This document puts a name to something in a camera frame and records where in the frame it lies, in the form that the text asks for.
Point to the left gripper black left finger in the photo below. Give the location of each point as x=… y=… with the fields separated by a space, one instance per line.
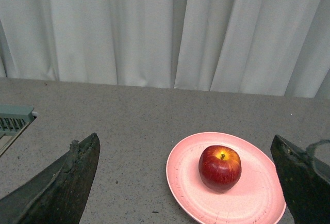
x=59 y=193

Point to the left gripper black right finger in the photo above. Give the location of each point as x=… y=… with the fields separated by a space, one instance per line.
x=304 y=180

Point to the red apple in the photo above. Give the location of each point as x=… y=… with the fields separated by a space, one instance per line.
x=220 y=168

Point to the pink plate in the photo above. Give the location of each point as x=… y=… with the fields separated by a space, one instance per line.
x=256 y=198

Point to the grey-green rack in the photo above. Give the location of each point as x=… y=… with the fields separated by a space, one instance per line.
x=15 y=119

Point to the white curtain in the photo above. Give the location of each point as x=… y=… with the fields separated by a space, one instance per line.
x=273 y=47

